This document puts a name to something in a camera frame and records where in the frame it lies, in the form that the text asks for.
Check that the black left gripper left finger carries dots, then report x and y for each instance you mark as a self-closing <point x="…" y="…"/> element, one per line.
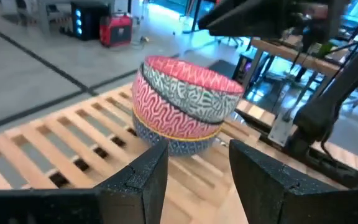
<point x="129" y="199"/>

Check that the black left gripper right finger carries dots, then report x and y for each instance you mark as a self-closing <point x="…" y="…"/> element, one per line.
<point x="275" y="202"/>

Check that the blue bowl with yellow rim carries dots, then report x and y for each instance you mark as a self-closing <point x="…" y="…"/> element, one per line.
<point x="182" y="146"/>

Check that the grey bowl with red inside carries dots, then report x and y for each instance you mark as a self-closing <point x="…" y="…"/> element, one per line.
<point x="191" y="96"/>

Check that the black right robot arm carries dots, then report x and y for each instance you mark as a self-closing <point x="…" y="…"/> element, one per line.
<point x="244" y="18"/>

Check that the wooden slatted shelf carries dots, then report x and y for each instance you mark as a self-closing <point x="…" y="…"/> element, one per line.
<point x="73" y="133"/>

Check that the black computer tower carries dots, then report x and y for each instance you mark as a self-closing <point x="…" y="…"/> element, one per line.
<point x="242" y="68"/>
<point x="84" y="20"/>

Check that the wooden work table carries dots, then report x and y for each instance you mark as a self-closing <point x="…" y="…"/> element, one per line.
<point x="291" y="54"/>

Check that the red portable box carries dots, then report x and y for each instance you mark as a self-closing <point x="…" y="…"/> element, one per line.
<point x="116" y="29"/>

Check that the white metal bracket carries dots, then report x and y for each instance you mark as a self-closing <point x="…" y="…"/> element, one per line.
<point x="280" y="127"/>

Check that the black diagonal frame strut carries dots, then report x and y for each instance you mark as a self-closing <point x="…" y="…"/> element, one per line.
<point x="322" y="105"/>

